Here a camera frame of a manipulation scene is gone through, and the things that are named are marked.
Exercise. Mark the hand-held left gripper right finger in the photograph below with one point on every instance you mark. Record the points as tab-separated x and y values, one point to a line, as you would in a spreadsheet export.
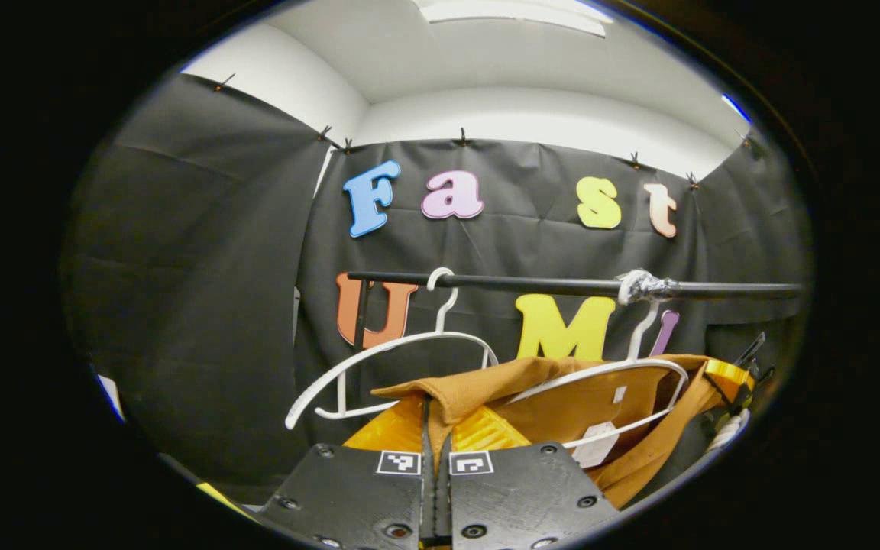
524	496

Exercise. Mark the black clothes rack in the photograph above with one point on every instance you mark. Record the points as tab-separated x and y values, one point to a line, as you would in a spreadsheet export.
547	286

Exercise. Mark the white hanger taped to rail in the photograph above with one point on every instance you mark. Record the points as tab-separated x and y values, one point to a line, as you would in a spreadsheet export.
641	332

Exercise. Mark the brown jacket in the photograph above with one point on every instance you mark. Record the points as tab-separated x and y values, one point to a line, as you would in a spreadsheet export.
478	386

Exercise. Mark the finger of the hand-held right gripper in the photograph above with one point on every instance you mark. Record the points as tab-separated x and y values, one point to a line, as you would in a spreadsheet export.
730	374

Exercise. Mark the black backdrop cloth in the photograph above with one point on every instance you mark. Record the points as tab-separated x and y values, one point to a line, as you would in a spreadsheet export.
203	267

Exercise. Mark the clear tape wrap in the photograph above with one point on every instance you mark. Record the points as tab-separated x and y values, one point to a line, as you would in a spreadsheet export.
642	286

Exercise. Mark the empty white hanger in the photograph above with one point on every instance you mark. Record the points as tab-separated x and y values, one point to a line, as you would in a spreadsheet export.
440	334

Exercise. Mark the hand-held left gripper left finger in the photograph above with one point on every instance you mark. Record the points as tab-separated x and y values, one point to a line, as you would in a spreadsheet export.
348	496

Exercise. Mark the ceiling light panel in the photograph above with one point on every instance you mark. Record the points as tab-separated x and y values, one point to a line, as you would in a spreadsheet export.
516	11

